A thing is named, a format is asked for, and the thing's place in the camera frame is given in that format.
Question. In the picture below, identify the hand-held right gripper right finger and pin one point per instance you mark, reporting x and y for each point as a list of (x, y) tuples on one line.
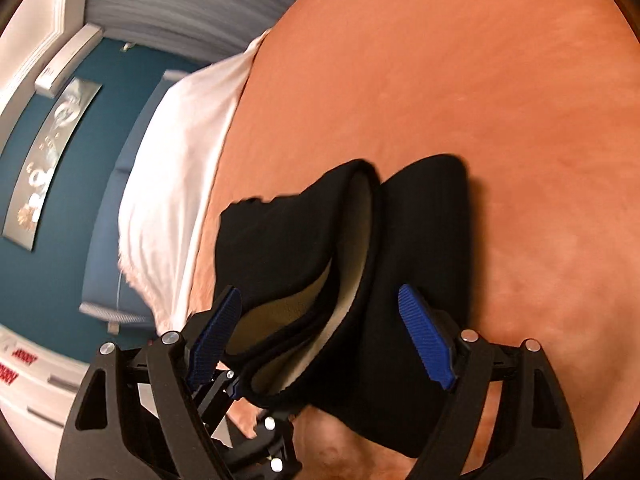
[(425, 340)]

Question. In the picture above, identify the orange plush blanket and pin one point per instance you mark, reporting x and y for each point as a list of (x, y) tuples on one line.
[(450, 85)]

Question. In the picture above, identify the black pants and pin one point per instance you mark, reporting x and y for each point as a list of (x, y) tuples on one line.
[(410, 260)]

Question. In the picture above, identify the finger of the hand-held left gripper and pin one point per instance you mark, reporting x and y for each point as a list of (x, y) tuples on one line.
[(220, 395), (275, 445)]

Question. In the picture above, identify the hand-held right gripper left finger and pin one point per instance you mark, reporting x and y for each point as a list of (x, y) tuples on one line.
[(215, 335)]

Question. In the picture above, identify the blue padded headboard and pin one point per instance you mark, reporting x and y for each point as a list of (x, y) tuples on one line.
[(105, 260)]

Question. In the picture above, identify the white blanket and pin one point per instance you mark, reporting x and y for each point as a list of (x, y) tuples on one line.
[(175, 160)]

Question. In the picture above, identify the white air conditioner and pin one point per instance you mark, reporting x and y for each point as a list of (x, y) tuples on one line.
[(65, 62)]

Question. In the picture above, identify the white wall hook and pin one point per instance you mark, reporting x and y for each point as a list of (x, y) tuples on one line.
[(126, 46)]

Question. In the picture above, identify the white red-printed board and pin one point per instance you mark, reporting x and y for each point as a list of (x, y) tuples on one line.
[(30, 390)]

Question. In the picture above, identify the grey pleated curtain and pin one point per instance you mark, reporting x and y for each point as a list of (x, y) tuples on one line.
[(175, 5)]

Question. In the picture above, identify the grey wall poster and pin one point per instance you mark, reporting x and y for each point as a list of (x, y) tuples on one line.
[(45, 170)]

